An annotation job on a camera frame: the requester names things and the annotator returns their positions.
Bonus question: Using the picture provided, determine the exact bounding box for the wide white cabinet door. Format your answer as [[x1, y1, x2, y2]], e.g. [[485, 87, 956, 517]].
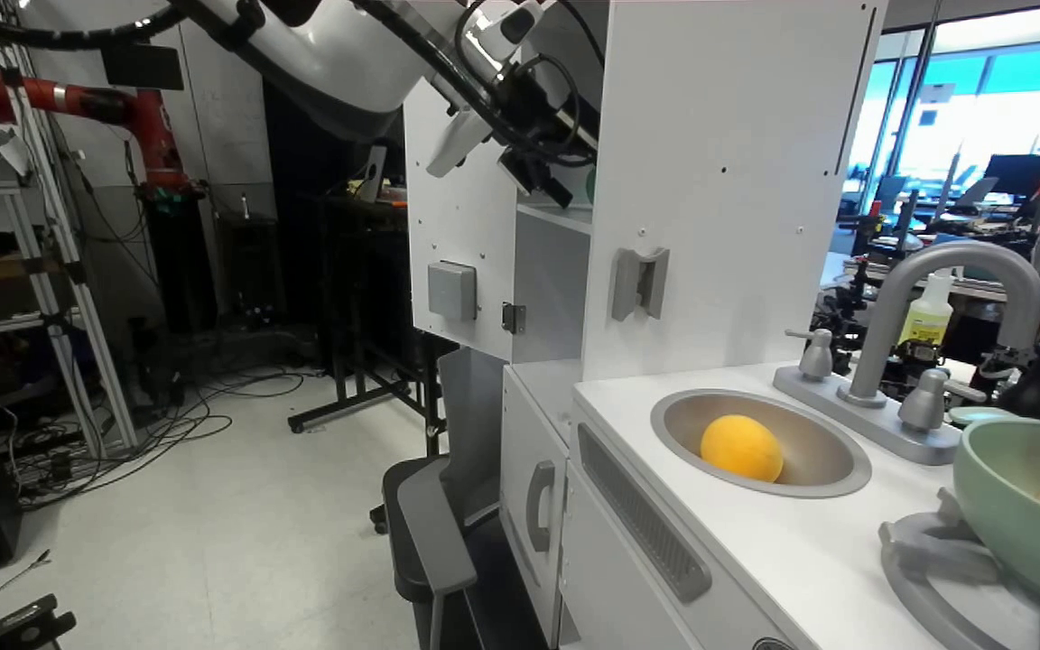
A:
[[551, 463, 788, 650]]

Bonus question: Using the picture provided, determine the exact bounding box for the narrow white cabinet door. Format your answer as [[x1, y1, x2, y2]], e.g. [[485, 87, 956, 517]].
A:
[[496, 361, 581, 650]]

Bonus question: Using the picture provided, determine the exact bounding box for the grey door dispenser block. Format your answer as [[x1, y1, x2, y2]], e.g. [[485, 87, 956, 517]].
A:
[[423, 255, 485, 327]]

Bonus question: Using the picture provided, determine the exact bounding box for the black metal desk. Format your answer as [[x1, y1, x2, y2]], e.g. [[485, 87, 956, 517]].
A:
[[263, 178, 451, 439]]

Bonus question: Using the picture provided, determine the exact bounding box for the grey toy stove burner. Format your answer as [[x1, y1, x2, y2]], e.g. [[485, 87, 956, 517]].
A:
[[877, 485, 1040, 650]]

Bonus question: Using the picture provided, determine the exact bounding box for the aluminium frame rack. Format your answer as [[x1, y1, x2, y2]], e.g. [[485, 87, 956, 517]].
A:
[[0, 0, 144, 458]]

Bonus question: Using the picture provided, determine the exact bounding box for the yellow spray bottle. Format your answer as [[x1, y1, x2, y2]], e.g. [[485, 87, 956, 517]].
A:
[[895, 268, 960, 357]]

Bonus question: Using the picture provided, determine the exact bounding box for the yellow plushie ball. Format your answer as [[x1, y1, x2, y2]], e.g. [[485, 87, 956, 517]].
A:
[[697, 411, 792, 488]]

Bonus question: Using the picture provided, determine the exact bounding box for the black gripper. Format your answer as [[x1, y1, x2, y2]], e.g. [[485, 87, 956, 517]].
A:
[[487, 63, 604, 208]]

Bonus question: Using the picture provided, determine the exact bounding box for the white toy kitchen unit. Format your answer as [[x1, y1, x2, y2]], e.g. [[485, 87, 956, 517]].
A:
[[496, 0, 1040, 650]]

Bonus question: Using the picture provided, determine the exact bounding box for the grey wall phone holder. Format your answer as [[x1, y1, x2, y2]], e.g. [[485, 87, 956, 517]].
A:
[[606, 240, 676, 323]]

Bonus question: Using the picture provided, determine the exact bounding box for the black floor cable bundle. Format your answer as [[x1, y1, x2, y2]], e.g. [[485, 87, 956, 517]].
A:
[[11, 366, 308, 508]]

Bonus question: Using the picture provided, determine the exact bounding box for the grey toy faucet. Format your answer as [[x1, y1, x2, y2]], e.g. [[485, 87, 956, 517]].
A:
[[770, 237, 1040, 470]]

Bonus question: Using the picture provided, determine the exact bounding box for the dark grey folding chair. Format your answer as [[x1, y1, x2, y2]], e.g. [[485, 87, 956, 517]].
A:
[[374, 452, 487, 650]]

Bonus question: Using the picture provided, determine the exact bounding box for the grey slotted vent panel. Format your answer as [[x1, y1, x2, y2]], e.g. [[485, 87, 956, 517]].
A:
[[573, 420, 720, 611]]

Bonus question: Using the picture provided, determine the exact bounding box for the small black screen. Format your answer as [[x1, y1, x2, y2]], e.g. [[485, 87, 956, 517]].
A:
[[96, 35, 186, 94]]

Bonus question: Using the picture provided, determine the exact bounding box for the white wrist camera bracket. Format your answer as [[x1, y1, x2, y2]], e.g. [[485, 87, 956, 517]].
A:
[[425, 103, 502, 183]]

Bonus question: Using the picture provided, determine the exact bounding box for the mint green toy pot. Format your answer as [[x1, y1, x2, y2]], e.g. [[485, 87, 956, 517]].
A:
[[949, 416, 1040, 632]]

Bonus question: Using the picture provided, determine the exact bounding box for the grey round sink basin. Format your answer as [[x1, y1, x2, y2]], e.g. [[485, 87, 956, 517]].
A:
[[645, 385, 877, 500]]

